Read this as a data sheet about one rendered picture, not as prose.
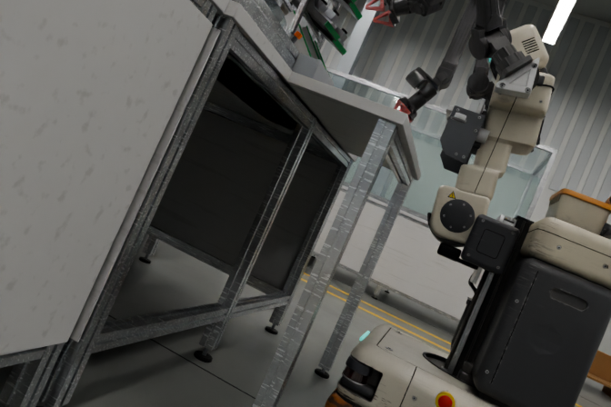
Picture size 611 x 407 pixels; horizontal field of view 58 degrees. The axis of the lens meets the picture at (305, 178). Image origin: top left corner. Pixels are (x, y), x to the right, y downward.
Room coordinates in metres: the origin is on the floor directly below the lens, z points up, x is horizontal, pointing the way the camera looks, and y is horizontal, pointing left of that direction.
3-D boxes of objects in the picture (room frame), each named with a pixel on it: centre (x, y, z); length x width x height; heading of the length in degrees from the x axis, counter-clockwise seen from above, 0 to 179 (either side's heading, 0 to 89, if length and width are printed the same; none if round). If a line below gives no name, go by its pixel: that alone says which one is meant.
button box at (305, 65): (1.67, 0.10, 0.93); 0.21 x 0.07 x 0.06; 164
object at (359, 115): (1.82, 0.05, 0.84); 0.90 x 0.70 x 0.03; 164
